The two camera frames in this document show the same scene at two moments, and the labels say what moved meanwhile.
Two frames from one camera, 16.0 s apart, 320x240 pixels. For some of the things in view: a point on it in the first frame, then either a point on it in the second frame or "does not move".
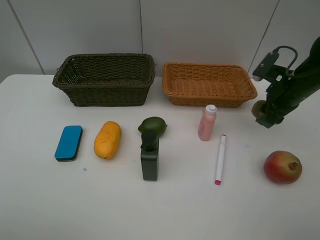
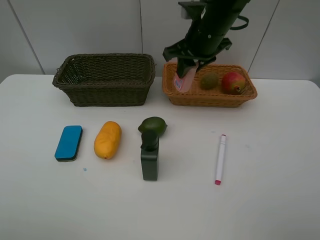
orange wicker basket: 201,84 does not move
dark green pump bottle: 150,156 does not move
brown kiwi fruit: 256,108 -> 209,81
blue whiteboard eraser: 67,147 does not move
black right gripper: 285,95 -> 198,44
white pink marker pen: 220,159 does not move
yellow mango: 108,140 does not move
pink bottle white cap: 207,123 -> 184,83
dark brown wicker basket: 106,79 does not move
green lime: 153,124 does not move
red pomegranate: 283,167 -> 233,83
